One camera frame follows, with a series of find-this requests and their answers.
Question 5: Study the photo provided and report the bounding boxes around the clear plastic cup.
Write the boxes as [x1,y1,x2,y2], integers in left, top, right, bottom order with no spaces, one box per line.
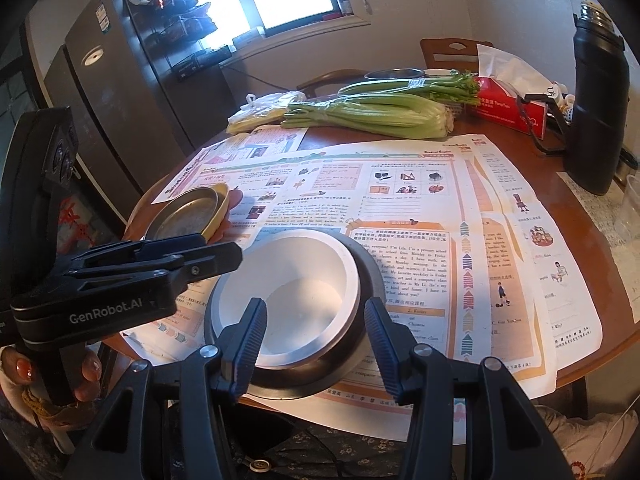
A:
[612,173,640,249]

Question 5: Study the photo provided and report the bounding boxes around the grey refrigerator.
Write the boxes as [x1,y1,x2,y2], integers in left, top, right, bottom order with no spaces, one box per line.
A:
[42,0,187,212]

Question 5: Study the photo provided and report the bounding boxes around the yellow leaf-shaped plate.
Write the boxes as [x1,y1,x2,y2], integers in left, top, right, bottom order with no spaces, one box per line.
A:
[199,183,232,244]

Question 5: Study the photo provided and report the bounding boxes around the thin leafy celery bunch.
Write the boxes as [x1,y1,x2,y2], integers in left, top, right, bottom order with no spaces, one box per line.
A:
[337,70,481,106]

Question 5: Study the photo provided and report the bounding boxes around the white textured table mat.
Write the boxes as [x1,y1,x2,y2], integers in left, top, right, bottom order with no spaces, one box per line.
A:
[557,172,640,332]

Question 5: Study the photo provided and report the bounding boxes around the thick celery bunch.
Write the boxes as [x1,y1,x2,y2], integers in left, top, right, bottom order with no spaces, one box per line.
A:
[280,95,456,142]

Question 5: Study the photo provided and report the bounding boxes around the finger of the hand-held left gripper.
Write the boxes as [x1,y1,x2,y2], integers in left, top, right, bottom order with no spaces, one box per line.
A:
[84,241,244,287]
[71,233,209,272]

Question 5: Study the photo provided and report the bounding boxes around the person's left hand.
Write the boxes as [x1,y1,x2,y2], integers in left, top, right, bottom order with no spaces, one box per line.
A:
[0,347,104,404]

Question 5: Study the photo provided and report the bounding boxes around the black carrying strap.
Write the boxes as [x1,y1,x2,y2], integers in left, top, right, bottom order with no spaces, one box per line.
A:
[519,92,569,154]

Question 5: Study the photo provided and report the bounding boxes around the small steel bowl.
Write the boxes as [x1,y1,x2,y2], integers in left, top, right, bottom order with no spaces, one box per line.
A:
[363,67,424,81]

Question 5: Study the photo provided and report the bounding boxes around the shallow round steel plate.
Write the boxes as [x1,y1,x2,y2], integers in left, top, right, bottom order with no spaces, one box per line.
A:
[144,187,224,241]

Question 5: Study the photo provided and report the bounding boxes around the black thermos bottle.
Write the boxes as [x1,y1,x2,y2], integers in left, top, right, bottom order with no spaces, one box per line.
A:
[564,2,631,196]

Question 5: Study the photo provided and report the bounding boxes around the person's left forearm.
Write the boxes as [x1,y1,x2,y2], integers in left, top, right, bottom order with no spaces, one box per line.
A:
[0,384,77,462]

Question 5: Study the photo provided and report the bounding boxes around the orange flower-shaped plate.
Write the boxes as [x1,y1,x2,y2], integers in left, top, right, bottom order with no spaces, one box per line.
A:
[219,186,244,242]

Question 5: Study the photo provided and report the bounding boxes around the wooden chair with cutout back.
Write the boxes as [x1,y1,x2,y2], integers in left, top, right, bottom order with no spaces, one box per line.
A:
[418,38,494,71]

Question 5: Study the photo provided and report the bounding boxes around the pink-titled newspaper sheet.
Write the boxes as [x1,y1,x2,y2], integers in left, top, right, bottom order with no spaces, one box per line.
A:
[149,126,309,206]

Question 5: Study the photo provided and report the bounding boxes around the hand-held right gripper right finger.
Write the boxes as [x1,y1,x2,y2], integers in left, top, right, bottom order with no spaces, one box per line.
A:
[363,297,568,480]

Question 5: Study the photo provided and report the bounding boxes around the person's dark floral clothing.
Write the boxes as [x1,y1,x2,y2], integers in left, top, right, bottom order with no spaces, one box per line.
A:
[164,399,467,480]

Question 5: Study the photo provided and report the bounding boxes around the newspaper sheet with cartoon figures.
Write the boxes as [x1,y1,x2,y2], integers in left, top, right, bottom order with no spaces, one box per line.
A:
[470,134,604,377]

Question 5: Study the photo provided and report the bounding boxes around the large printed newspaper sheet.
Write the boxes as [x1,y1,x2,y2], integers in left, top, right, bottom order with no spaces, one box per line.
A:
[117,132,559,412]

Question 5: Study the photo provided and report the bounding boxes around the red tissue box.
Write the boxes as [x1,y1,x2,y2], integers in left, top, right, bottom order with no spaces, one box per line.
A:
[472,43,552,139]

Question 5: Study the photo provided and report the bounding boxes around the small white bottles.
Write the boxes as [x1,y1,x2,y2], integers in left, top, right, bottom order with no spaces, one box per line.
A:
[549,82,574,117]

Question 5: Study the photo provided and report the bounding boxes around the plastic bag of yellow food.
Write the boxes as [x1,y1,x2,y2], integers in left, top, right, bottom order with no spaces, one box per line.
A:
[227,90,306,135]

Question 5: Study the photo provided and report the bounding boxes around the red paper bowl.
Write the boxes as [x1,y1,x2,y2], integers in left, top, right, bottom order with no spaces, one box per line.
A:
[212,228,361,369]

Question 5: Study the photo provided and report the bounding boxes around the light floral cloth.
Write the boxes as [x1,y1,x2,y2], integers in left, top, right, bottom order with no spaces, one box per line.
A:
[534,404,640,480]

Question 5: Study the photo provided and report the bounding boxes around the black wire storage rack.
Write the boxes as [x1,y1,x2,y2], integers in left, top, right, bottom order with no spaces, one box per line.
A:
[122,0,237,84]

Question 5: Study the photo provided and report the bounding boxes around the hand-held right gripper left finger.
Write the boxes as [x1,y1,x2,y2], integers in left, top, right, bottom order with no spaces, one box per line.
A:
[62,298,268,480]

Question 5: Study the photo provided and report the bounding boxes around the wooden chair with curved back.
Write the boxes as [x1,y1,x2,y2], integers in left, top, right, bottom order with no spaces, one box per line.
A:
[294,69,371,99]

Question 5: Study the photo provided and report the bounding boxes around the large steel bowl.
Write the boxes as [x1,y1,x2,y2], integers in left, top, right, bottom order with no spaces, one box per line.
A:
[203,232,386,401]

